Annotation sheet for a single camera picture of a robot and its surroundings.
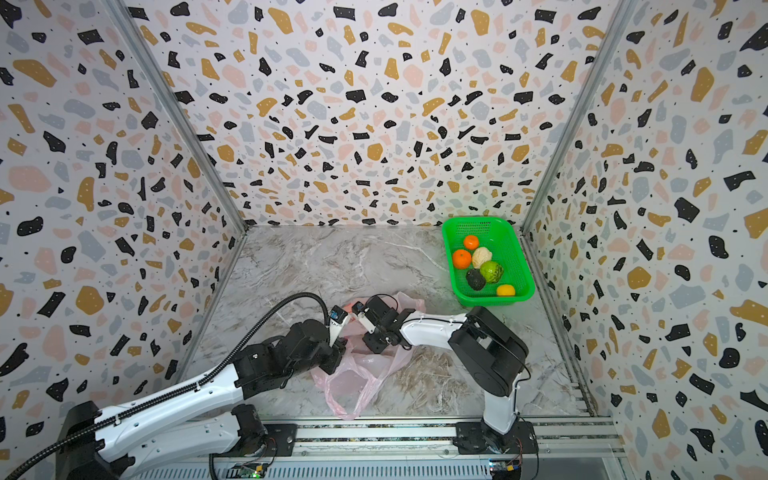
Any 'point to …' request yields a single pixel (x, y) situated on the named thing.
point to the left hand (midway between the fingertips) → (350, 342)
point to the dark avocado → (476, 279)
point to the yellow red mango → (505, 290)
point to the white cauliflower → (481, 255)
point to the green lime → (491, 271)
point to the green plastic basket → (496, 235)
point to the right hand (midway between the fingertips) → (373, 336)
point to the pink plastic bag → (361, 372)
